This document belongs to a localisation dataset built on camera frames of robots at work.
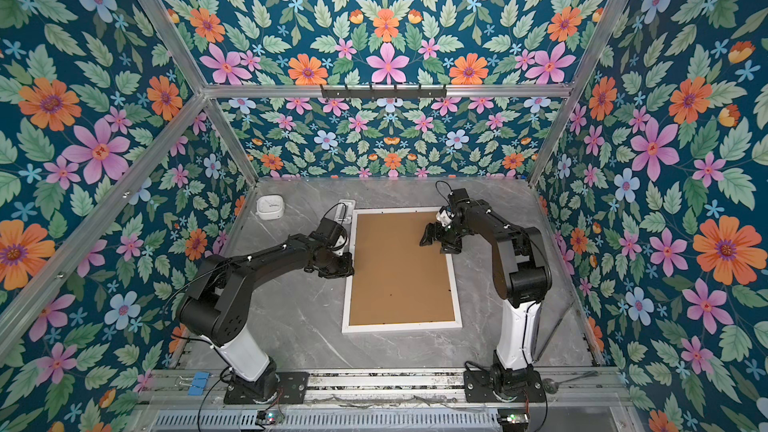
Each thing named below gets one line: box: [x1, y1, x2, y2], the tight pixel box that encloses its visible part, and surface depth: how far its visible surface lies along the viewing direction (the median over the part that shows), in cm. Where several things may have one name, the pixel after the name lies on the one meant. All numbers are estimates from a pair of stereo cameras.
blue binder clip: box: [188, 371, 210, 396], surface depth 75 cm
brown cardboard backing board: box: [350, 211, 455, 326], surface depth 91 cm
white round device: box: [256, 195, 284, 220], surface depth 110 cm
